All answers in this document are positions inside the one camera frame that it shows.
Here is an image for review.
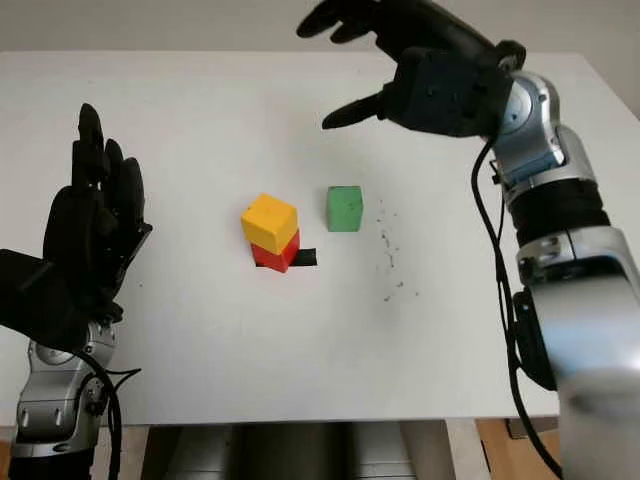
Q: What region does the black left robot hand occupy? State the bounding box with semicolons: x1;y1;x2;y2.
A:
42;102;154;322

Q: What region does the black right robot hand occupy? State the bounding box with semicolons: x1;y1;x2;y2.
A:
295;0;527;132

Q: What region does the yellow cube block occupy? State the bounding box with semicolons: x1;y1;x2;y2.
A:
240;193;300;254

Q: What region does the red cube block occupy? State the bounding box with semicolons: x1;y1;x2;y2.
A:
249;229;303;274

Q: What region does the green cube block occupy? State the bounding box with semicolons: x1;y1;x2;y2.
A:
326;185;364;233

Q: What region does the black tape strip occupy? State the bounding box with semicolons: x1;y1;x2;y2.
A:
254;247;320;268

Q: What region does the dark grey robot body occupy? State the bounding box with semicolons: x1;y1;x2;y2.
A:
144;422;449;480

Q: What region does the white table leg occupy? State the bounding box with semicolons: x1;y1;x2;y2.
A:
442;419;484;480

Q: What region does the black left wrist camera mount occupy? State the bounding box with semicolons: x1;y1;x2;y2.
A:
0;248;102;347

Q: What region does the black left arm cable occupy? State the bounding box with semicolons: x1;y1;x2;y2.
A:
74;349;142;480

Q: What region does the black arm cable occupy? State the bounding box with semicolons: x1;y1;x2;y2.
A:
74;349;142;480
471;134;567;480

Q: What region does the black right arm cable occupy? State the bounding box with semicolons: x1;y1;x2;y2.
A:
471;134;567;480

